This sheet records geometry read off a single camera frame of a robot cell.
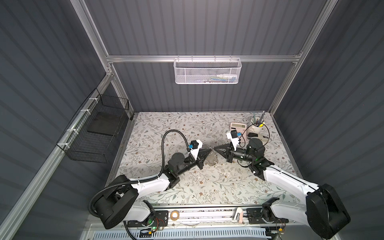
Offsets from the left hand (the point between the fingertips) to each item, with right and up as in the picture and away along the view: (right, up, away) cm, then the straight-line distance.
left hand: (210, 149), depth 74 cm
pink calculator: (+26, +8, +32) cm, 41 cm away
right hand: (+3, -1, 0) cm, 3 cm away
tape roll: (-20, -34, +1) cm, 39 cm away
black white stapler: (+31, +5, +28) cm, 42 cm away
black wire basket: (-58, +10, 0) cm, 59 cm away
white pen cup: (+34, +12, +25) cm, 44 cm away
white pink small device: (+14, -32, -2) cm, 35 cm away
